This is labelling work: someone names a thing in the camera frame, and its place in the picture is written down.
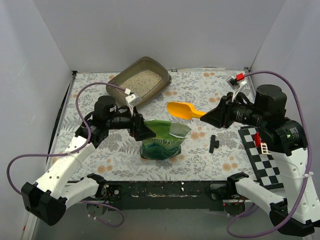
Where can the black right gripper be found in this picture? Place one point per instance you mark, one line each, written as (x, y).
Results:
(225, 111)

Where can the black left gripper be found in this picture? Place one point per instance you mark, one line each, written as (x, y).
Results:
(137, 125)

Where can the green litter bag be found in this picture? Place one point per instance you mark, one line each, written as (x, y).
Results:
(167, 142)

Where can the orange plastic scoop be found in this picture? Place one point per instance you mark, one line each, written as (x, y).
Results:
(184, 110)

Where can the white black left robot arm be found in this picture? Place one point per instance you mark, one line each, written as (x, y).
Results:
(49, 197)

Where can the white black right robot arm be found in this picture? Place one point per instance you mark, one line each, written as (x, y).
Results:
(298, 213)

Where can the brown plastic litter box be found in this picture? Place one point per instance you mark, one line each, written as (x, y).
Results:
(146, 78)

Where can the small black plastic clip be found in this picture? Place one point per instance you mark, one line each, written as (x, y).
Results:
(214, 144)

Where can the floral patterned table mat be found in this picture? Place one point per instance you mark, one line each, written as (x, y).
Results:
(118, 157)

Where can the black white checkerboard plate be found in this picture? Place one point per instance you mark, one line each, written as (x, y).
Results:
(264, 166)

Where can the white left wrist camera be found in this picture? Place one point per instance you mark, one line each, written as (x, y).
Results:
(132, 100)

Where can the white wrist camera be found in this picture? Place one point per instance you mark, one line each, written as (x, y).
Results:
(237, 83)
(132, 100)

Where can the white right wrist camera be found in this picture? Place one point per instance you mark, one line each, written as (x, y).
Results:
(237, 83)

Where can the red white small bracket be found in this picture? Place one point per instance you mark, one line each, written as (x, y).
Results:
(260, 144)

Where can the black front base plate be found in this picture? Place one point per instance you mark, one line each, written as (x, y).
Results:
(172, 195)

